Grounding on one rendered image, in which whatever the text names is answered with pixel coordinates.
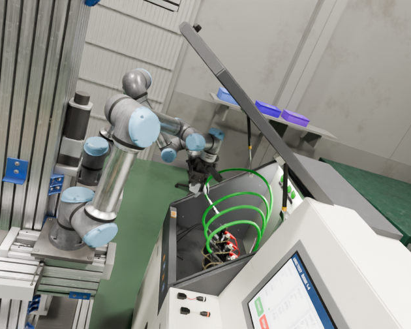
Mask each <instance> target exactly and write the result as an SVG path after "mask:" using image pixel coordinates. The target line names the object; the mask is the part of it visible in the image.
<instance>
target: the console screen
mask: <svg viewBox="0 0 411 329"><path fill-rule="evenodd" d="M241 305H242V308H243V313H244V316H245V322H246V325H247V329H351V328H350V326H349V325H348V323H347V321H346V319H345V317H344V315H343V314H342V312H341V310H340V309H339V307H338V305H337V303H336V301H335V299H334V298H333V296H332V294H331V293H330V291H329V289H328V287H327V285H326V283H325V282H324V280H323V278H322V276H321V275H320V272H319V271H318V269H317V267H316V266H315V264H314V262H313V260H312V258H311V256H310V255H309V253H308V251H307V250H306V248H305V246H304V245H303V242H302V241H301V239H299V240H298V241H297V242H296V243H295V244H294V246H293V247H292V248H291V249H290V250H289V251H288V252H287V253H286V254H285V256H283V258H282V259H280V261H278V263H277V264H276V265H275V266H274V267H273V268H272V269H271V270H270V271H269V273H268V274H267V275H266V276H265V277H264V278H263V279H262V280H261V282H259V284H257V286H255V288H253V290H252V291H251V292H250V293H249V294H248V295H247V296H246V297H245V299H244V300H243V301H242V302H241Z"/></svg>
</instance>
